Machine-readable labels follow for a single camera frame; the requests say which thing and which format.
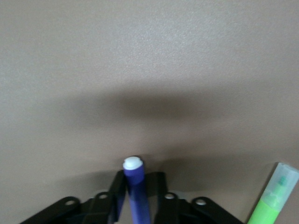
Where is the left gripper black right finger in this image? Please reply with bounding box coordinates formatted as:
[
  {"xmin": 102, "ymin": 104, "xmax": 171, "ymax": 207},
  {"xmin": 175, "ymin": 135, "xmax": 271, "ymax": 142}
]
[{"xmin": 146, "ymin": 172, "xmax": 245, "ymax": 224}]

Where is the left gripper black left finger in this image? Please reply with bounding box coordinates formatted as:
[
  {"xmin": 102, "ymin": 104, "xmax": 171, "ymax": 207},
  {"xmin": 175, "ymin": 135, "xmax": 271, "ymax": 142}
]
[{"xmin": 20, "ymin": 170, "xmax": 128, "ymax": 224}]

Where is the purple marker pen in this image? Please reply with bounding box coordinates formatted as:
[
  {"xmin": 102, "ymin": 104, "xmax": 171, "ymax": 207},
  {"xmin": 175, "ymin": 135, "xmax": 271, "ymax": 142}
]
[{"xmin": 122, "ymin": 155, "xmax": 151, "ymax": 224}]

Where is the green highlighter pen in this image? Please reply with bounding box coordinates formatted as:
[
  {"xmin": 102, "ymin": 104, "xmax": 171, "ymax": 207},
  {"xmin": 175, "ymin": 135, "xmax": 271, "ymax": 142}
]
[{"xmin": 247, "ymin": 162, "xmax": 299, "ymax": 224}]

